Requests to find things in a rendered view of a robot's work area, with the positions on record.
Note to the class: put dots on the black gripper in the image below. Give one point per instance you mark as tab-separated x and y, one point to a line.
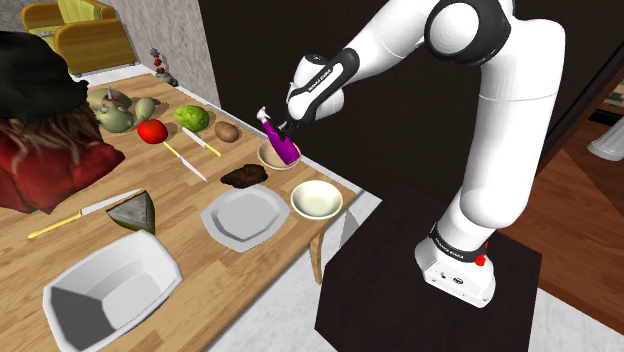
286	129

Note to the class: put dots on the purple spray bottle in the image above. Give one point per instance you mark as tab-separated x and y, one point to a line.
282	142

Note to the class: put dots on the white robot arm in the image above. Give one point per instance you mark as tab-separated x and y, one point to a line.
507	122

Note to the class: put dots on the tan bowl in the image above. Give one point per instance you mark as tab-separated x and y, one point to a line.
271	158

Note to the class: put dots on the brown potato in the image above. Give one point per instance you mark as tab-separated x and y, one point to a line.
226	131

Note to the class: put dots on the dark brown lump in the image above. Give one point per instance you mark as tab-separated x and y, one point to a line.
244	176

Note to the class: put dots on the cream bowl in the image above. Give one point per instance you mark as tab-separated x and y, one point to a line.
317	200

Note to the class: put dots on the grey octagonal plate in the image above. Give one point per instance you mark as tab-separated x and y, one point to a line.
246	214

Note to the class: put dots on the green lettuce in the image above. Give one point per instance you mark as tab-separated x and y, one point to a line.
192	118

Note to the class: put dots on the red tomato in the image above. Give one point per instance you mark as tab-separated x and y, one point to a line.
152	131

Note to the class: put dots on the red and grey figurine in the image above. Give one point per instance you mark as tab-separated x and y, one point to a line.
160	66

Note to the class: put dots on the green zombie figure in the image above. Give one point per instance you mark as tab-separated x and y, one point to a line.
117	111

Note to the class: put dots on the grey triangular wedge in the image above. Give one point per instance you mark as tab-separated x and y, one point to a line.
134	212

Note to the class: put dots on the wooden table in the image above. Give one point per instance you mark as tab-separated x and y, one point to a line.
214	287

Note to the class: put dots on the black robot stand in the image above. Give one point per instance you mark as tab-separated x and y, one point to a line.
419	297

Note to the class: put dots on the yellow armchair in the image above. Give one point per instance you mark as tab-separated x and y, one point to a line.
78	34

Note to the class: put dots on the large white angular bowl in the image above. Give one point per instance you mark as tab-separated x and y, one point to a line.
109	292

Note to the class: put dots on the doll with black hat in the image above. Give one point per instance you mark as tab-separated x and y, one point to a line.
44	131

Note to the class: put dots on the white column base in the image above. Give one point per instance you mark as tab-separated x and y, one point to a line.
608	142

